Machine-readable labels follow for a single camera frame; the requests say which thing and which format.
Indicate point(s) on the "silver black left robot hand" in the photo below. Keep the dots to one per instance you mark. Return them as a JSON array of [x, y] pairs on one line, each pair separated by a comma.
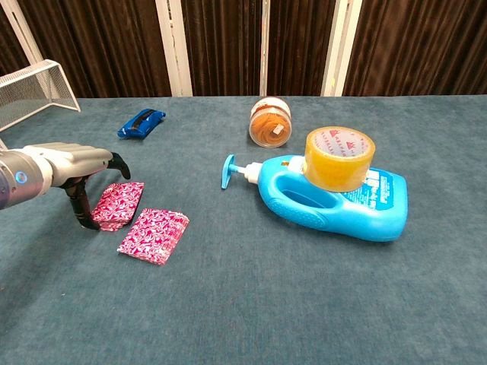
[[76, 161]]

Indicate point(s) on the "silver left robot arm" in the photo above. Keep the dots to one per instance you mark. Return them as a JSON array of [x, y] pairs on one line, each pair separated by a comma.
[[23, 176]]

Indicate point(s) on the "blue zipper pouch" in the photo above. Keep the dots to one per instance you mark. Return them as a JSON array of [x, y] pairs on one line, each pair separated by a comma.
[[141, 123]]

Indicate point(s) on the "brown pleated curtain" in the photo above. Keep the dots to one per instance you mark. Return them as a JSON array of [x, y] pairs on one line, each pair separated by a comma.
[[224, 42]]

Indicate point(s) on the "clear jar of rubber bands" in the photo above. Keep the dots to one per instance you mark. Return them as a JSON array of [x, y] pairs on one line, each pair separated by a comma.
[[270, 127]]

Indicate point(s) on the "teal table cloth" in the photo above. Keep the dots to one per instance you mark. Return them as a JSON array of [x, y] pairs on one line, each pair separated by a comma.
[[228, 304]]

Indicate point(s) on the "yellow packing tape roll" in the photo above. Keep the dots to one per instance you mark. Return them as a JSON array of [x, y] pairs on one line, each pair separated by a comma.
[[338, 167]]

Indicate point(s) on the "blue pump detergent bottle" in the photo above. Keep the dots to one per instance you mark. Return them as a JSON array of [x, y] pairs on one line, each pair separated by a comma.
[[365, 213]]

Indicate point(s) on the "white slanted frame bar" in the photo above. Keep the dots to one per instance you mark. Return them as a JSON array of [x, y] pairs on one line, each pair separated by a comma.
[[23, 32]]

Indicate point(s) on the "wide white post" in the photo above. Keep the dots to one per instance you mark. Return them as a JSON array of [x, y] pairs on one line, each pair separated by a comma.
[[338, 49], [177, 49]]

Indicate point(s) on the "thin white post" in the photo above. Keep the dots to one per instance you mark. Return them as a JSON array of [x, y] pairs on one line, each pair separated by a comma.
[[264, 49]]

